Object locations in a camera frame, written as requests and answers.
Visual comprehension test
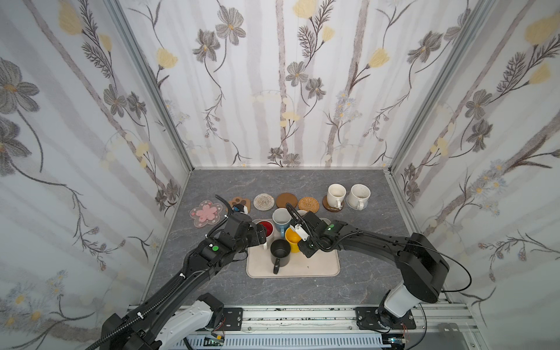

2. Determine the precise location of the light blue mug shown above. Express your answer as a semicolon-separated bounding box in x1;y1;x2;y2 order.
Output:
272;208;292;238

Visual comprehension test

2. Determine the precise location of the yellow mug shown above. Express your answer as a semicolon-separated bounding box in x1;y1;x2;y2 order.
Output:
284;228;302;254

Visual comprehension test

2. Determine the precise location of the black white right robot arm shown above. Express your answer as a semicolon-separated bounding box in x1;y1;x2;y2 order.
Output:
290;212;449;328

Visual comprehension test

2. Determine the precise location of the aluminium corner post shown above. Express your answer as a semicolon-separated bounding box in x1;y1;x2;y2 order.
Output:
387;1;494;174
104;0;194;174

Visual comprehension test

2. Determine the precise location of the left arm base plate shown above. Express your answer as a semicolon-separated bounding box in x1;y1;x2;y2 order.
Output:
212;308;244;333

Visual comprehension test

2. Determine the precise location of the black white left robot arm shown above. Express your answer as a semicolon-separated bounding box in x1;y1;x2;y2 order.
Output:
89;212;266;349

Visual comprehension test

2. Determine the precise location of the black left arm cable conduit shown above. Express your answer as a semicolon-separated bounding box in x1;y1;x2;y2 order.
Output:
85;270;189;350

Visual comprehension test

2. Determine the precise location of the red inside white mug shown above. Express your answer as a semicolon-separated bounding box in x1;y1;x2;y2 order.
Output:
258;220;275;250

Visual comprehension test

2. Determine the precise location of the woven rattan round coaster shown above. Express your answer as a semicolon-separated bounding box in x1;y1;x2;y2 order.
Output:
297;197;320;213

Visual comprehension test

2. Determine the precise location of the glossy dark brown round coaster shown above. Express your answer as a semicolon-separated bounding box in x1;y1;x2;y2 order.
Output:
322;196;346;212

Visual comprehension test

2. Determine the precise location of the aluminium corner post left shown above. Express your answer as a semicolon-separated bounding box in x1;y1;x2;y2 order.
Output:
104;0;194;174

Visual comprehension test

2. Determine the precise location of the brown round wooden coaster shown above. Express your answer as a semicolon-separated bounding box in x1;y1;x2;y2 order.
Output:
275;192;298;209

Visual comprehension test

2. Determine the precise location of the pink flower shaped coaster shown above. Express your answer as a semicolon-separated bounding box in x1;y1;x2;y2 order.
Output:
190;200;224;228

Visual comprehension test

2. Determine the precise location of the black mug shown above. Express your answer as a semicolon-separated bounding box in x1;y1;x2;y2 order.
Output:
270;239;291;275

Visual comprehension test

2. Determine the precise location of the aluminium corner post right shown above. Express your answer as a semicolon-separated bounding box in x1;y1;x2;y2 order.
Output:
387;1;494;174

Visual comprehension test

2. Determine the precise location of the white grey round coaster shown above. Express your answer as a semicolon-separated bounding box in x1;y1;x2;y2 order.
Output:
253;193;275;211

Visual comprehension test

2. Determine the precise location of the beige plastic tray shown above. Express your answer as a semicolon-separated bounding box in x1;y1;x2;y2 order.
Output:
246;228;341;279

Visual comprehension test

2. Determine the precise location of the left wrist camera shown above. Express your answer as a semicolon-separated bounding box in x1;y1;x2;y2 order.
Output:
232;204;249;214

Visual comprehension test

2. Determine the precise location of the cork paw print coaster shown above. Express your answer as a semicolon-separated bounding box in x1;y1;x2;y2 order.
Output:
229;197;251;213

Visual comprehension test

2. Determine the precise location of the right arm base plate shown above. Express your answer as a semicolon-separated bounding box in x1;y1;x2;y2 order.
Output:
355;307;416;332

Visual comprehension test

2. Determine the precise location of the aluminium mounting rail frame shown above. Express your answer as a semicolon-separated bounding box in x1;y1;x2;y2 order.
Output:
114;303;487;350

